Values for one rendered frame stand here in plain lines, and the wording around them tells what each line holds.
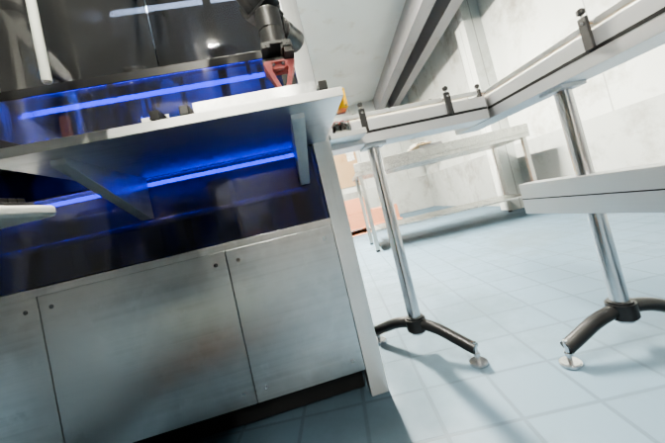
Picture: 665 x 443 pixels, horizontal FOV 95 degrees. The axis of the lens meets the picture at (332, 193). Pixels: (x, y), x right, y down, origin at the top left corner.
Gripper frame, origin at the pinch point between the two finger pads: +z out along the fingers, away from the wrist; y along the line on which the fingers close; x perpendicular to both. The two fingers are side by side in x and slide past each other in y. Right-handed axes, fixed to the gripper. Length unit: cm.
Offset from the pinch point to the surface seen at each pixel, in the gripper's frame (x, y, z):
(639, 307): -94, 23, 77
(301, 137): -2.0, 9.7, 7.5
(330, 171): -11.5, 36.7, 11.9
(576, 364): -68, 25, 87
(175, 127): 22.9, -3.0, 4.8
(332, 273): -5, 40, 45
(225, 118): 13.3, -3.0, 4.8
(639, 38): -83, -8, 5
